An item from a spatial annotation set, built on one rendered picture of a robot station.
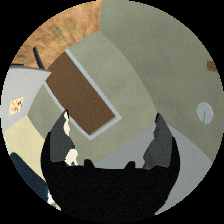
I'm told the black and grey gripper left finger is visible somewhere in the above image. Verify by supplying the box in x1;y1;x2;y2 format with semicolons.
40;109;78;196

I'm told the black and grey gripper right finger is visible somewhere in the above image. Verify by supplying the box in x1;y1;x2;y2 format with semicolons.
142;113;180;201

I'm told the brown and cream chessboard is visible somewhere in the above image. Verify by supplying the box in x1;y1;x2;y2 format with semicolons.
9;97;23;116

